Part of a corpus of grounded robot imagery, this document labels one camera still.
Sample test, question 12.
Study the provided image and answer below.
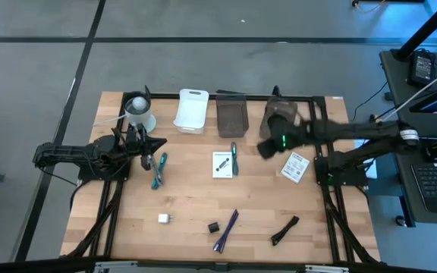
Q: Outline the black side desk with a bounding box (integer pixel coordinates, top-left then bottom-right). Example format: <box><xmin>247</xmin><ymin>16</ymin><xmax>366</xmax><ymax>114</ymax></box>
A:
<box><xmin>379</xmin><ymin>49</ymin><xmax>437</xmax><ymax>228</ymax></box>

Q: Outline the black power adapter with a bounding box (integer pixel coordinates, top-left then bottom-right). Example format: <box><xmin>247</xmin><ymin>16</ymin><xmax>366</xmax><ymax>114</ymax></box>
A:
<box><xmin>407</xmin><ymin>51</ymin><xmax>436</xmax><ymax>87</ymax></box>

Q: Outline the black floor cable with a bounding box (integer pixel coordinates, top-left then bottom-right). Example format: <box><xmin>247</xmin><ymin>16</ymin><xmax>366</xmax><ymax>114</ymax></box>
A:
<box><xmin>349</xmin><ymin>81</ymin><xmax>390</xmax><ymax>122</ymax></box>

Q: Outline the white plastic bin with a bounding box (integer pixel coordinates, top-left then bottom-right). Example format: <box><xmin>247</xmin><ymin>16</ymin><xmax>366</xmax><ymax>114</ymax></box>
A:
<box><xmin>172</xmin><ymin>88</ymin><xmax>210</xmax><ymax>136</ymax></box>

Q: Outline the white thin rod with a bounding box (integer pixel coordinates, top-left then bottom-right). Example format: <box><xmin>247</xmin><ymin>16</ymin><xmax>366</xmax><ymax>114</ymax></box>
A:
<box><xmin>381</xmin><ymin>60</ymin><xmax>437</xmax><ymax>122</ymax></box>

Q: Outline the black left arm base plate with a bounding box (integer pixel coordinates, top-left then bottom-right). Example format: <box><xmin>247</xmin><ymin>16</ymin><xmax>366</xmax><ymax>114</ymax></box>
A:
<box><xmin>77</xmin><ymin>151</ymin><xmax>132</xmax><ymax>182</ymax></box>

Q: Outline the black crossbar with silver brackets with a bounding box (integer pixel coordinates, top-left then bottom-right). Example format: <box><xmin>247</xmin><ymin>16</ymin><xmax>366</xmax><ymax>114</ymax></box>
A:
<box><xmin>0</xmin><ymin>256</ymin><xmax>437</xmax><ymax>273</ymax></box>

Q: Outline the white box with adapter print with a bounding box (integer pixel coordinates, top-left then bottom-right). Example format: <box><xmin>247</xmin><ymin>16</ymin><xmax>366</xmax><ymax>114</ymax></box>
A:
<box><xmin>212</xmin><ymin>151</ymin><xmax>234</xmax><ymax>180</ymax></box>

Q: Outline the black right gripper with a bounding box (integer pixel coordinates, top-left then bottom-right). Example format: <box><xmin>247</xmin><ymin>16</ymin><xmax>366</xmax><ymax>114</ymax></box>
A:
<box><xmin>258</xmin><ymin>113</ymin><xmax>307</xmax><ymax>160</ymax></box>

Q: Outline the black cable bundle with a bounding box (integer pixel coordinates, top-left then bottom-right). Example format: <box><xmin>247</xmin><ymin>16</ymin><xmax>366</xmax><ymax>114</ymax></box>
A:
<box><xmin>270</xmin><ymin>215</ymin><xmax>300</xmax><ymax>246</ymax></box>

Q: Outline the purple cable bundle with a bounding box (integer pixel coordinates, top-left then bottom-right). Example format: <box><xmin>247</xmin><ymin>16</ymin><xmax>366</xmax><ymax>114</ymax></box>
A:
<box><xmin>212</xmin><ymin>208</ymin><xmax>240</xmax><ymax>254</ymax></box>

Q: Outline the black aluminium table frame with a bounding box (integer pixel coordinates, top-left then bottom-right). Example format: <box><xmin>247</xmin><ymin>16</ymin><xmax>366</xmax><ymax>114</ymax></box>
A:
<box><xmin>64</xmin><ymin>90</ymin><xmax>381</xmax><ymax>266</ymax></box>

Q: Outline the white thin cable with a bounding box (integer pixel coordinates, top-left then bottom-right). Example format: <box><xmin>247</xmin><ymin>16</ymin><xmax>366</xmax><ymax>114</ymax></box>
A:
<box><xmin>92</xmin><ymin>115</ymin><xmax>127</xmax><ymax>127</ymax></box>

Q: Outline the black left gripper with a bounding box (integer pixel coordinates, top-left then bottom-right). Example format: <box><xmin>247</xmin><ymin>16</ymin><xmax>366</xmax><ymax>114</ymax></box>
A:
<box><xmin>125</xmin><ymin>124</ymin><xmax>168</xmax><ymax>170</ymax></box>

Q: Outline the dark grey plastic bin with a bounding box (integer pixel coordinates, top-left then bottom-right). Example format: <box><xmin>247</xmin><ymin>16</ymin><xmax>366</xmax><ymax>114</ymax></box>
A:
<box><xmin>259</xmin><ymin>95</ymin><xmax>298</xmax><ymax>140</ymax></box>
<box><xmin>215</xmin><ymin>93</ymin><xmax>250</xmax><ymax>139</ymax></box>

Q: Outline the black diagonal pole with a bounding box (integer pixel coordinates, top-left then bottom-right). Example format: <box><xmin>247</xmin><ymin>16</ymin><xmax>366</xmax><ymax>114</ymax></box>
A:
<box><xmin>395</xmin><ymin>0</ymin><xmax>437</xmax><ymax>61</ymax></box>

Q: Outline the white labelled packet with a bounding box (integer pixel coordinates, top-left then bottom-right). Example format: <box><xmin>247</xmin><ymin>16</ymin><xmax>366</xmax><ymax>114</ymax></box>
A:
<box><xmin>280</xmin><ymin>151</ymin><xmax>311</xmax><ymax>184</ymax></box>

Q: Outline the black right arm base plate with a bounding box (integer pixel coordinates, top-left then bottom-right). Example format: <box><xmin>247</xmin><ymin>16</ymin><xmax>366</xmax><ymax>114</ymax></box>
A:
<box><xmin>314</xmin><ymin>155</ymin><xmax>368</xmax><ymax>187</ymax></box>

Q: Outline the braided cable with teal accents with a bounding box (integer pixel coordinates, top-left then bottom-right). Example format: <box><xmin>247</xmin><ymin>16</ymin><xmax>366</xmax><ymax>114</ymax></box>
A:
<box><xmin>230</xmin><ymin>141</ymin><xmax>240</xmax><ymax>177</ymax></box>
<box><xmin>149</xmin><ymin>152</ymin><xmax>168</xmax><ymax>190</ymax></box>

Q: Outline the orange floor cable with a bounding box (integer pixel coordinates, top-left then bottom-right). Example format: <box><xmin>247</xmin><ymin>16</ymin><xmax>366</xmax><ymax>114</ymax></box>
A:
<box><xmin>351</xmin><ymin>0</ymin><xmax>388</xmax><ymax>14</ymax></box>

